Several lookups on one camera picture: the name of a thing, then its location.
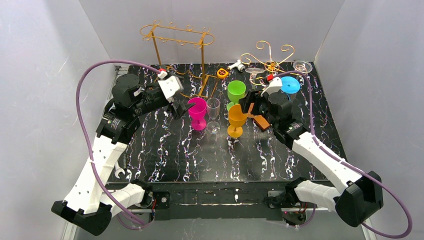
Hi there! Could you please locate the clear wine glass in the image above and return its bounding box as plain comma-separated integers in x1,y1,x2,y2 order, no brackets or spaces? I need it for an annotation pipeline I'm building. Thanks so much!
292,60,313,77
206,97,221,134
244,67,266,89

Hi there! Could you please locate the blue plastic wine glass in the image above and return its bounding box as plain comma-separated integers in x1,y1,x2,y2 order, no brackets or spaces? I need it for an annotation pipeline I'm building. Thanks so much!
281,76,301,101

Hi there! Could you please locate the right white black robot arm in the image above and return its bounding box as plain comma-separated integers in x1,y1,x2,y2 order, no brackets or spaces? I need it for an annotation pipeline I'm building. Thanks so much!
238,90,384,227

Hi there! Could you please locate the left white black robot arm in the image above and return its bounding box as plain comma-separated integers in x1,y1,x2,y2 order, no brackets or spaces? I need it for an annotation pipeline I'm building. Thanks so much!
51,73,191,236

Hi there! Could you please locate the magenta plastic wine glass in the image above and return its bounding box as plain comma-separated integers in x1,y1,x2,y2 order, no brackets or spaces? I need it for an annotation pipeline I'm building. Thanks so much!
188,97,207,131

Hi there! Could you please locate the orange plastic wine glass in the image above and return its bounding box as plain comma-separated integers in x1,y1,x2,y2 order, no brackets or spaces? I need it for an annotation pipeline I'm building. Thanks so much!
227,104,248,138

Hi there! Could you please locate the green plastic wine glass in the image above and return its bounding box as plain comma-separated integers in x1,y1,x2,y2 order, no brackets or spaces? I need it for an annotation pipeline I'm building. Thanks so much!
226,80,247,111

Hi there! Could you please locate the gold rectangular hanging rack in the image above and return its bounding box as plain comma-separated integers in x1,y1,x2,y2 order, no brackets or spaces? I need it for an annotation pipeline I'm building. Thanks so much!
139,20,218,99

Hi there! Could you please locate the white pipe fitting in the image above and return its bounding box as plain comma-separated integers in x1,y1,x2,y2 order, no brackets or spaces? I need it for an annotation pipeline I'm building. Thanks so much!
226,59,246,73

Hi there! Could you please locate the yellow tape measure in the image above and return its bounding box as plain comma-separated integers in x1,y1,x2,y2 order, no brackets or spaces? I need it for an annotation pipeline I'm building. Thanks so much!
216,68,230,80

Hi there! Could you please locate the black bit strip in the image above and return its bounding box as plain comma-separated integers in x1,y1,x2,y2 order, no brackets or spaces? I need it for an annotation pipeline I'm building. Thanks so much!
122,154,131,169

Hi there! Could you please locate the silver wrench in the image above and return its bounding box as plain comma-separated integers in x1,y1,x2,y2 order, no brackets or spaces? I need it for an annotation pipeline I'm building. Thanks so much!
114,162,126,179

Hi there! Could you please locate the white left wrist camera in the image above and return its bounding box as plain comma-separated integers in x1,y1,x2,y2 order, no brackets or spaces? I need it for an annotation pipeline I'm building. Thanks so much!
157,68,184,103

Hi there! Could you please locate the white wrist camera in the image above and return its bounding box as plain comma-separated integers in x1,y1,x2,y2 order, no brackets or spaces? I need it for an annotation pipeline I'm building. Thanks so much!
260,74,283,97
157,68,184,103

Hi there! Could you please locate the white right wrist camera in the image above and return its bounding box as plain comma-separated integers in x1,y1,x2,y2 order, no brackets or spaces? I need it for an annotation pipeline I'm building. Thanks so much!
260,74,283,97

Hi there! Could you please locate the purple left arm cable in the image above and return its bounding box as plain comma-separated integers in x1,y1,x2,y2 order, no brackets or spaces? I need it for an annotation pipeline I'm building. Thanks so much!
75,59,167,231

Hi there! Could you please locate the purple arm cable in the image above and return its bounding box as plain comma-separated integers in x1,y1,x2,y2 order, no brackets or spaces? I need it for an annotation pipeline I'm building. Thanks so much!
271,70,413,239
75,59,167,231

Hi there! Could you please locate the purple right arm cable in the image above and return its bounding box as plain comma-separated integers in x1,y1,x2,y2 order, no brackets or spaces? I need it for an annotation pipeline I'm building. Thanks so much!
271,70,413,239

